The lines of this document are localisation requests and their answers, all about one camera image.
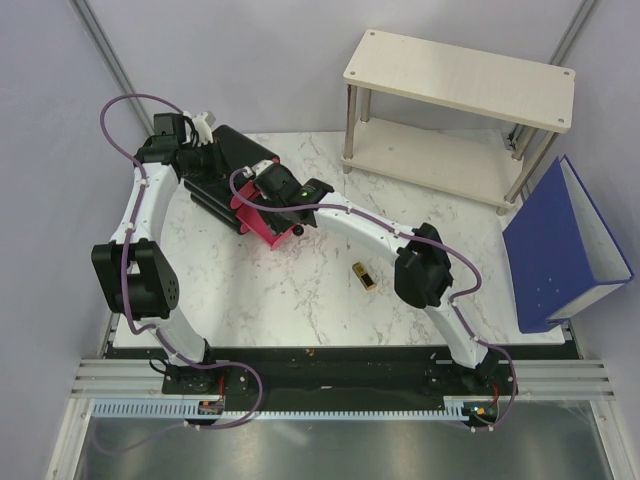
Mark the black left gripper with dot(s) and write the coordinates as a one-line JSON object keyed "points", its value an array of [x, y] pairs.
{"points": [[220, 171]]}

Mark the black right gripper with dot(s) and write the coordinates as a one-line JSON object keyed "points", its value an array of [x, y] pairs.
{"points": [[275, 224]]}

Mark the black drawer organizer cabinet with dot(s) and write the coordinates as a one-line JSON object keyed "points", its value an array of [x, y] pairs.
{"points": [[231, 150]]}

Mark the gold black lipstick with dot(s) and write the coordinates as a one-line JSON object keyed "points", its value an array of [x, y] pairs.
{"points": [[363, 276]]}

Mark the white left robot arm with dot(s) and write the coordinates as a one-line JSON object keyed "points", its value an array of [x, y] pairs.
{"points": [[135, 276]]}

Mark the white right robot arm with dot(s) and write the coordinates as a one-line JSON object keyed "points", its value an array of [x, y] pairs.
{"points": [[422, 267]]}

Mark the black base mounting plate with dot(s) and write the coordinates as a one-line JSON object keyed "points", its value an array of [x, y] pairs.
{"points": [[337, 378]]}

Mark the beige two-tier shelf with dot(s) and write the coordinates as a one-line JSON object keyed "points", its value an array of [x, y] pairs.
{"points": [[462, 121]]}

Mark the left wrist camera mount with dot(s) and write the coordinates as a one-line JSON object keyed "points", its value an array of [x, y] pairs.
{"points": [[201, 127]]}

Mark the white slotted cable duct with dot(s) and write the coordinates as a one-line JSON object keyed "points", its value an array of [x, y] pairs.
{"points": [[200, 410]]}

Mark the blue ring binder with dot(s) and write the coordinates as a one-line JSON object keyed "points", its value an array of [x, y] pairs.
{"points": [[562, 255]]}

